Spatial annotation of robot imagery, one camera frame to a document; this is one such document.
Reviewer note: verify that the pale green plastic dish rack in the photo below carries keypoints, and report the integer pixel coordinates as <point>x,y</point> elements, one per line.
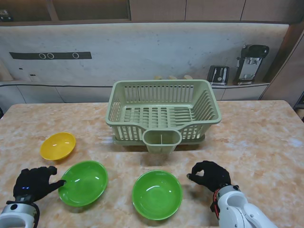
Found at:
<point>164,82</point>

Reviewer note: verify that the wooden wall cabinets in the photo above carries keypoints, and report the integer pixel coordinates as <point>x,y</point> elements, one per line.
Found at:
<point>156,10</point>

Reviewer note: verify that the black silver coffee machine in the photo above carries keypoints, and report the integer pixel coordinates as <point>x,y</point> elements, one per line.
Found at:
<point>251,51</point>

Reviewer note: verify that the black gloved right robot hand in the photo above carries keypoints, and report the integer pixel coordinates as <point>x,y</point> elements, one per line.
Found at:
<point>213,174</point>

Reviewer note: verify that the green plastic bowl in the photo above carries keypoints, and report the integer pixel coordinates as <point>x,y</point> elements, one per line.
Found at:
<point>83,183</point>
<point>156,194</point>

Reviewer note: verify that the beige round item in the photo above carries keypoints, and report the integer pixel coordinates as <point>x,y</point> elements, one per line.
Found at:
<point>157,77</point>
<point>172,77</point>
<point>188,77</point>

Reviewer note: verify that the dark item on shelf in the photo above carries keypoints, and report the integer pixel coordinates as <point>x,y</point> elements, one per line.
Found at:
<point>6,15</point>

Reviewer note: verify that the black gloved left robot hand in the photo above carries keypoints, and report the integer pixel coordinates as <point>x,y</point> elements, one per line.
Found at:
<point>33,183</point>

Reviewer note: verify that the white low counter cabinet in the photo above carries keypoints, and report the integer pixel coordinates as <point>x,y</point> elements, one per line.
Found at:
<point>40,93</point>

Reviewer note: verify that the pale green cutlery holder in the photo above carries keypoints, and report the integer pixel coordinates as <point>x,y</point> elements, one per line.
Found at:
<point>152,142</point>

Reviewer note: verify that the white wall socket box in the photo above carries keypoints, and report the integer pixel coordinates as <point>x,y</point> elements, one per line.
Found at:
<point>33,78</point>

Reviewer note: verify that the black wall rail strip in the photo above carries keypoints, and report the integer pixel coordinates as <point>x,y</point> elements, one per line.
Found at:
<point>26,55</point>

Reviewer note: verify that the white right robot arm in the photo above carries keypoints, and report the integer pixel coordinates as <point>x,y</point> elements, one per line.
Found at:
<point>240,211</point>

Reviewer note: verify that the yellow plastic bowl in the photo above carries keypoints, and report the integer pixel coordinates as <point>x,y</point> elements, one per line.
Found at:
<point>58,146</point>

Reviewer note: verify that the black toaster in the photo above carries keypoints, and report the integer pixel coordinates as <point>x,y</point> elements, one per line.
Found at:
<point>217,74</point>

